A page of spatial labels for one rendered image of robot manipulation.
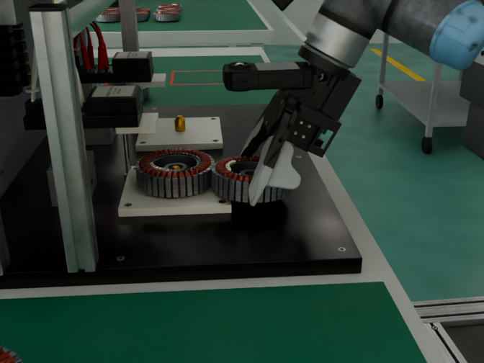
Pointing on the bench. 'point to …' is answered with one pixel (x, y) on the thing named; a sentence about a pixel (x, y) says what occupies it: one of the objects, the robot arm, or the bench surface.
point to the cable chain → (13, 62)
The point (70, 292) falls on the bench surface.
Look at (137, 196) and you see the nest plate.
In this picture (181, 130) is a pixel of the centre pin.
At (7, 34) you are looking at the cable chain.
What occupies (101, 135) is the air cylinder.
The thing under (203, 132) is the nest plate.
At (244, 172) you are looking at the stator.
